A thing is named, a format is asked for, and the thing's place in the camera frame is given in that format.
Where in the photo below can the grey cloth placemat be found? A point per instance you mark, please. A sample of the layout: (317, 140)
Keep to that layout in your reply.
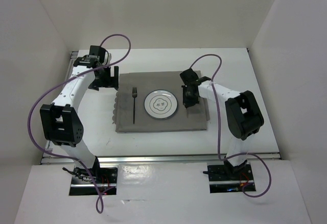
(147, 82)

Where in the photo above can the white patterned plate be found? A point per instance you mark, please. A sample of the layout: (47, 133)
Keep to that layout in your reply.
(161, 104)

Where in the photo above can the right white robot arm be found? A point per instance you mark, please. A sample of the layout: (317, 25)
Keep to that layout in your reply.
(243, 114)

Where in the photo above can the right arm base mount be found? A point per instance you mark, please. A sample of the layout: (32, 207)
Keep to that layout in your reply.
(220, 181)

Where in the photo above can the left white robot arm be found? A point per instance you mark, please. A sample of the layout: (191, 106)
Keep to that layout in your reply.
(61, 123)

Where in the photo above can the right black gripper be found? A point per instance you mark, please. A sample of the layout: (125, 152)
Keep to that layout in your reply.
(187, 102)

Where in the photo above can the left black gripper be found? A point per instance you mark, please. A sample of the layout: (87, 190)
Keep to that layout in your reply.
(110, 81)

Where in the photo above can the dark metal fork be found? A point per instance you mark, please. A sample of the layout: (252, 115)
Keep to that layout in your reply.
(134, 95)

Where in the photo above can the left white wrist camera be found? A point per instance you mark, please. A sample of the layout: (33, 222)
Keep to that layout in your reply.
(108, 57)

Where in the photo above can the aluminium front rail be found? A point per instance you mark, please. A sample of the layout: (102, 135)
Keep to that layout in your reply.
(115, 161)

